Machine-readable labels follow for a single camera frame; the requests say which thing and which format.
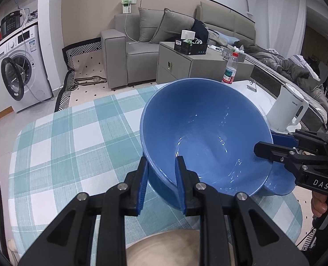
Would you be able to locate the grey bedside cabinet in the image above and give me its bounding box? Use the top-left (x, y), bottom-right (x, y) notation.
top-left (156, 41), bottom-right (254, 85)

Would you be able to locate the small white box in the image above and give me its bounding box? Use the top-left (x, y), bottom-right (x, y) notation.
top-left (181, 29), bottom-right (197, 41)

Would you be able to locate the clear water bottle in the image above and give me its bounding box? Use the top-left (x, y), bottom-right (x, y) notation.
top-left (221, 51), bottom-right (240, 85)

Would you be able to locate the grey cushion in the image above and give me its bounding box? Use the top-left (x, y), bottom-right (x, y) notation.
top-left (150, 8), bottom-right (195, 45)
top-left (138, 7), bottom-right (165, 44)

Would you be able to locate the wall socket with green charger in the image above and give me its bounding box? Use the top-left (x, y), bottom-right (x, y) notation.
top-left (120, 0), bottom-right (137, 14)

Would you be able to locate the grey tissue box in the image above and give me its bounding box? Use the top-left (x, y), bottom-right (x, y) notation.
top-left (223, 47), bottom-right (246, 62)

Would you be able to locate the cream slipper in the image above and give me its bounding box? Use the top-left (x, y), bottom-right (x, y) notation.
top-left (7, 239), bottom-right (18, 261)

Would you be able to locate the white sheer curtain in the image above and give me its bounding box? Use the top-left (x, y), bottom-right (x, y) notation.
top-left (266, 0), bottom-right (307, 59)

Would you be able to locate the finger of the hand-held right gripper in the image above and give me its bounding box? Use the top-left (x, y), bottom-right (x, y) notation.
top-left (254, 141), bottom-right (301, 170)
top-left (271, 129), bottom-right (328, 157)

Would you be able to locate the white washing machine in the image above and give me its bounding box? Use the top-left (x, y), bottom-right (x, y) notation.
top-left (0, 24), bottom-right (54, 113)

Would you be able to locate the clothes hanger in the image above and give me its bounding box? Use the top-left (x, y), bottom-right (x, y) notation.
top-left (74, 74), bottom-right (108, 85)

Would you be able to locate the teal plaid tablecloth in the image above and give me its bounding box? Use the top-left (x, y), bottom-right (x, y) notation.
top-left (8, 84), bottom-right (303, 259)

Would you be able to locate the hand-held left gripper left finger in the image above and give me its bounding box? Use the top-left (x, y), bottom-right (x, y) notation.
top-left (18, 156), bottom-right (149, 266)

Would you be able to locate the black pressure cooker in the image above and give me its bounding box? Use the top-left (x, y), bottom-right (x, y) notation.
top-left (0, 10), bottom-right (23, 38)

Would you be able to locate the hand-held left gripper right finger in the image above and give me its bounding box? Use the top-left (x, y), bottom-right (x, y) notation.
top-left (175, 156), bottom-right (310, 266)

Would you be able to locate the grey sofa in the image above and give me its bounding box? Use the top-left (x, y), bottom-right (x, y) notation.
top-left (101, 14), bottom-right (181, 90)

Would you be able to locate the black box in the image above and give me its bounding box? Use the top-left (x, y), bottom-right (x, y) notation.
top-left (174, 39), bottom-right (208, 55)

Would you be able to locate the grey blanket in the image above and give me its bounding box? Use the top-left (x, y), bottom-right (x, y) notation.
top-left (233, 39), bottom-right (328, 112)

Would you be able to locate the striped pillow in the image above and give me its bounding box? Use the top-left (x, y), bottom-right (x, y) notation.
top-left (288, 55), bottom-right (320, 78)

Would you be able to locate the person's right hand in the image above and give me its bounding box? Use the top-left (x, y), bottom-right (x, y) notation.
top-left (311, 191), bottom-right (328, 219)

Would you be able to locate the beige plate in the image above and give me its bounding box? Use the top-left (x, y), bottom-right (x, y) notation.
top-left (125, 229), bottom-right (234, 266)

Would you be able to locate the black and white rug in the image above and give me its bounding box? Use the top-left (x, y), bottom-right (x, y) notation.
top-left (54, 41), bottom-right (109, 113)

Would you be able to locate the white electric kettle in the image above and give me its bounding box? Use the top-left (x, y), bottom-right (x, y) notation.
top-left (266, 83), bottom-right (310, 132)

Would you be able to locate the beige upholstered headboard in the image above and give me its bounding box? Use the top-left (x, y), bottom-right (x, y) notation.
top-left (194, 1), bottom-right (257, 48)

